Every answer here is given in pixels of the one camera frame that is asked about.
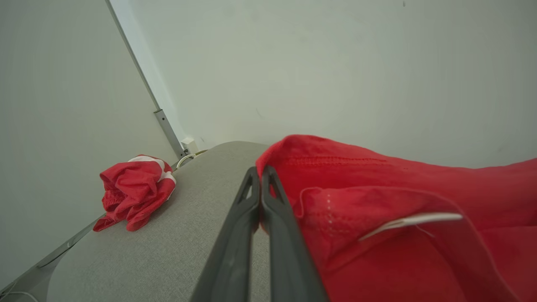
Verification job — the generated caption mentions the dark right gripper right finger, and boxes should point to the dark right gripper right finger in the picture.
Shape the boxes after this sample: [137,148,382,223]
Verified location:
[261,167,328,302]

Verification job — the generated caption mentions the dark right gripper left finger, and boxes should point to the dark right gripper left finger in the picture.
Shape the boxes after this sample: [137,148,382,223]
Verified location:
[191,167,261,302]

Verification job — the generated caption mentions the red shirt with white collar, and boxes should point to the red shirt with white collar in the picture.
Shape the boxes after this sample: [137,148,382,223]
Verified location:
[256,134,537,302]

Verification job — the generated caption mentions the red shorts with white stripe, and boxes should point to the red shorts with white stripe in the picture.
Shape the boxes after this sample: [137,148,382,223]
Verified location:
[93,155,177,232]

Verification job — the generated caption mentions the white cable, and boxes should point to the white cable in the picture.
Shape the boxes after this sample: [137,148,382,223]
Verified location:
[176,150,208,168]

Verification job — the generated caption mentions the grey metal post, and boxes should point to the grey metal post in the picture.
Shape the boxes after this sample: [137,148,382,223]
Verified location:
[105,0,188,159]

